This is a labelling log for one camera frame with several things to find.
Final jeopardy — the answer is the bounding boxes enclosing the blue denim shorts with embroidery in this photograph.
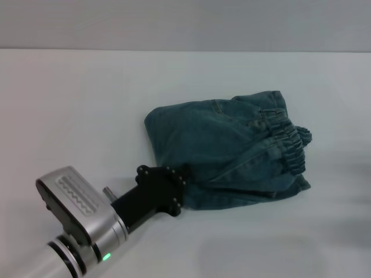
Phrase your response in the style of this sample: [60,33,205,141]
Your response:
[144,90,313,211]

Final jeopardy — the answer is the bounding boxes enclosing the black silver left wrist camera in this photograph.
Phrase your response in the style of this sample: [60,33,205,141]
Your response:
[35,166,117,246]

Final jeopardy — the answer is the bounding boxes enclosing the left arm cable with plug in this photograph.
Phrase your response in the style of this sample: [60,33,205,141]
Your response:
[102,187,117,201]

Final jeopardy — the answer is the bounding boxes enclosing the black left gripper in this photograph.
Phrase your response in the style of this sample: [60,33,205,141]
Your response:
[111,163,192,234]

